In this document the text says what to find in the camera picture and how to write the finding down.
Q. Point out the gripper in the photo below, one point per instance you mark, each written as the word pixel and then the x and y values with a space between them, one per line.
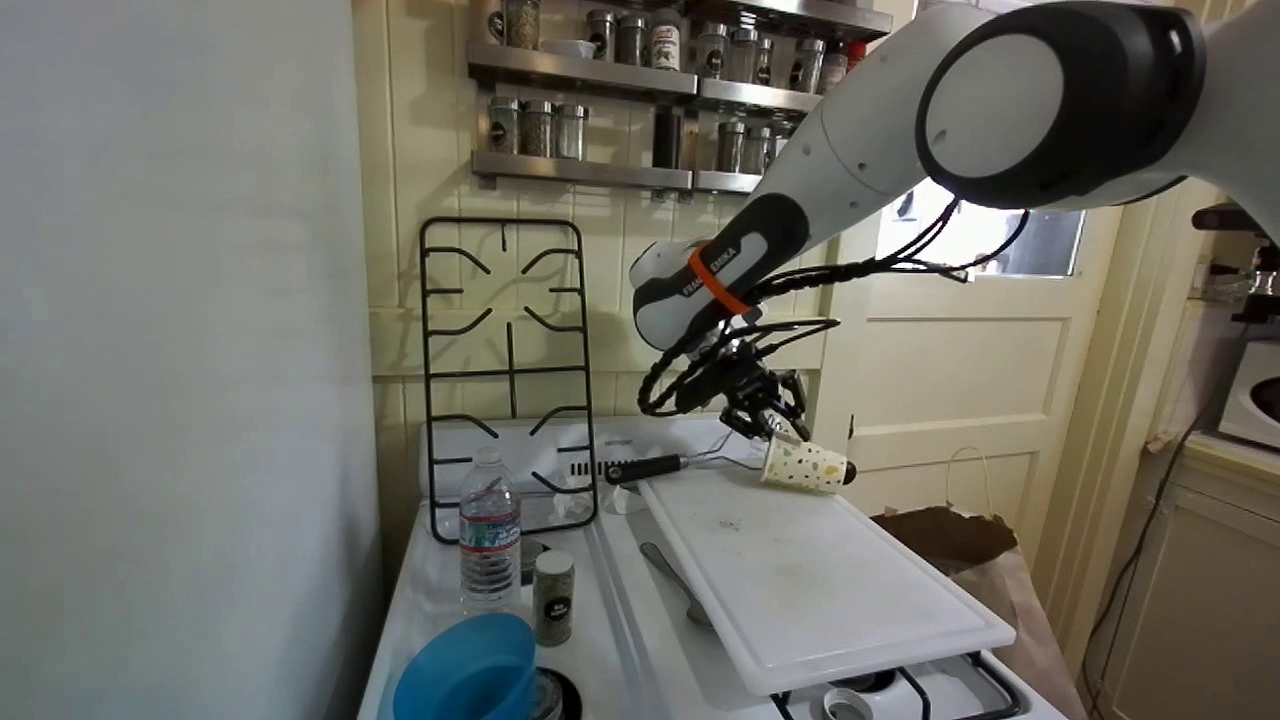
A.
pixel 738 384

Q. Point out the speckled paper coffee cup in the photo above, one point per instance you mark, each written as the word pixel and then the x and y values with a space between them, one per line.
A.
pixel 805 467

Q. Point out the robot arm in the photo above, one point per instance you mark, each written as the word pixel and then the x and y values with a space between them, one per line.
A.
pixel 870 130

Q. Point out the coffee machine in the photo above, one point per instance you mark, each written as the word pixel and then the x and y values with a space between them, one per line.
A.
pixel 1255 260

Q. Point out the white cutting board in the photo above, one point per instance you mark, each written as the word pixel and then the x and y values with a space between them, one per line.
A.
pixel 810 580

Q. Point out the cream panelled door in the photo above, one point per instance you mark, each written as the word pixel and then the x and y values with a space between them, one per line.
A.
pixel 950 380

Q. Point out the metal knife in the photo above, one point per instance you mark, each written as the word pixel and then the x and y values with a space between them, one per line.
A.
pixel 678 585

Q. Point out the crumpled white paper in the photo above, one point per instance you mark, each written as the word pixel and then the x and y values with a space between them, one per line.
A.
pixel 572 505

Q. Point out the brown paper bag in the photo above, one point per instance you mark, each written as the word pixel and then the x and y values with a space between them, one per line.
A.
pixel 960 545

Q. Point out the black stove grate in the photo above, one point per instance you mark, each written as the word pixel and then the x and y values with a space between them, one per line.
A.
pixel 508 372
pixel 985 685

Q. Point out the row of spice jars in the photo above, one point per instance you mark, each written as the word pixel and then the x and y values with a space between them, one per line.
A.
pixel 537 130
pixel 745 150
pixel 615 40
pixel 815 70
pixel 730 55

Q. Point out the white stove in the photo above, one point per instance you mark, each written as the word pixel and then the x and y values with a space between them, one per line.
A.
pixel 640 660

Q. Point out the spice jar with black label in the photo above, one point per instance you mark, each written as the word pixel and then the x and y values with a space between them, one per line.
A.
pixel 553 605

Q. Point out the black pepper grinder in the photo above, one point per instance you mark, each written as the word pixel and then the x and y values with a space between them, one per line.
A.
pixel 667 138

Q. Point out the stove burner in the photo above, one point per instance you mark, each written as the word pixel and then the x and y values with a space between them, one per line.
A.
pixel 848 705
pixel 560 695

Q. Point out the metal spice rack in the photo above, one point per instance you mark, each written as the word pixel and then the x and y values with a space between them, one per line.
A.
pixel 585 170

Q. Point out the clear plastic water bottle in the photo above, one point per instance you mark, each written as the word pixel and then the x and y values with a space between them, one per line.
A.
pixel 490 545

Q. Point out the door window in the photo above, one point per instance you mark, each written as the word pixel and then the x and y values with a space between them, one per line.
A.
pixel 1045 245

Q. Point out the spice can with red label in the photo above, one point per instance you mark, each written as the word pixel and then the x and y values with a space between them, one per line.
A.
pixel 665 45

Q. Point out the blue plastic bowl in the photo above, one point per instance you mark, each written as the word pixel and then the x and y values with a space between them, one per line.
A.
pixel 465 675

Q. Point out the small white dish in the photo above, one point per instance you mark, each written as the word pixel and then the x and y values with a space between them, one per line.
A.
pixel 570 48

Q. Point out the glass spice jar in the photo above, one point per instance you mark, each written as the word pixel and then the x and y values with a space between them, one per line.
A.
pixel 522 22

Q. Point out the cream cabinet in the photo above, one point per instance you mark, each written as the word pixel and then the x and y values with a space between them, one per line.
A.
pixel 1200 600

